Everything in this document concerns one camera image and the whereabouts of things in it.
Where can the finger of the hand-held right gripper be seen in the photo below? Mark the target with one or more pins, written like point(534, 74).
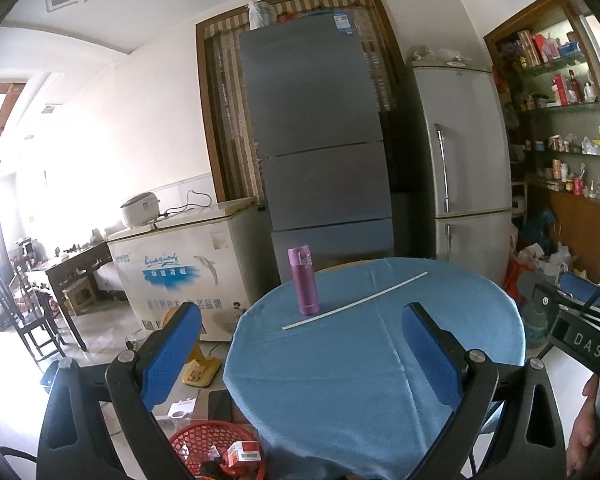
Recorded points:
point(550, 307)
point(582, 290)

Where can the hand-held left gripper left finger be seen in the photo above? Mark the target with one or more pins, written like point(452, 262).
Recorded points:
point(172, 355)

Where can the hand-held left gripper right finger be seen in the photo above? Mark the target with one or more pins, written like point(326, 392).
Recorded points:
point(430, 355)

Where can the red plastic basket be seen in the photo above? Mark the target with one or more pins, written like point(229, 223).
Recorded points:
point(195, 440)

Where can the small printed cardboard box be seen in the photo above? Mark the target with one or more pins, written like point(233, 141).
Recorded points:
point(242, 452)

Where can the person's right hand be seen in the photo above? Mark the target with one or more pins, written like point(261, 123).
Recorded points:
point(585, 425)

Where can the clear water jug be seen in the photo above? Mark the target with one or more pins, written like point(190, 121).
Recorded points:
point(535, 330)

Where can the yellow desk fan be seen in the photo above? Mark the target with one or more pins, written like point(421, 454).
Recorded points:
point(202, 372)

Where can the white plastic bag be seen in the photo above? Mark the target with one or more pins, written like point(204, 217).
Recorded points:
point(560, 260)

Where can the orange floor bag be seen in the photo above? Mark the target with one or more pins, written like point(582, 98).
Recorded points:
point(517, 275)

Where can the white plastic object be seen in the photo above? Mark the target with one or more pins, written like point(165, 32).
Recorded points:
point(180, 410)

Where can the wooden shelf cabinet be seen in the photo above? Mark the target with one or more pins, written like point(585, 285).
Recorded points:
point(580, 230)

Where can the black flat object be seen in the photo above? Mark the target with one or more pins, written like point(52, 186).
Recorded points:
point(220, 405)

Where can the blue plastic sack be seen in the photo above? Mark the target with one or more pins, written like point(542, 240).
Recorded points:
point(537, 230)

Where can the blue tablecloth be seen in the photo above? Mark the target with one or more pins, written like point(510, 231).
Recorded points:
point(355, 360)

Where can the white chest freezer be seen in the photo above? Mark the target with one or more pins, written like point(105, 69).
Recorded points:
point(180, 270)

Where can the long white stick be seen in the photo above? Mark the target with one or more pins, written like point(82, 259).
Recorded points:
point(355, 301)

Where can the small wooden stool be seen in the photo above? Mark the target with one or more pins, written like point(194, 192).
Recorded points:
point(80, 292)

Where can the wooden side table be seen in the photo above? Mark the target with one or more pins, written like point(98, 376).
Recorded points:
point(75, 265)

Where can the purple thermos bottle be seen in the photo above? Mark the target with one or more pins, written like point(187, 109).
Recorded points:
point(304, 285)

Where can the dark wooden chair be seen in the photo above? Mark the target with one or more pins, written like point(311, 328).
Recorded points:
point(30, 330)

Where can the white rice cooker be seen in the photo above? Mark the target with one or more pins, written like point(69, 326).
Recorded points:
point(140, 210)

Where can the silver two-door refrigerator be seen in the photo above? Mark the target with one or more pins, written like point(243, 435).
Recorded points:
point(460, 160)

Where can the grey three-door refrigerator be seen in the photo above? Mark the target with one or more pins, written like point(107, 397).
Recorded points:
point(320, 160)

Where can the white bag atop refrigerator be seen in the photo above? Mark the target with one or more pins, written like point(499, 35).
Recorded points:
point(257, 15)

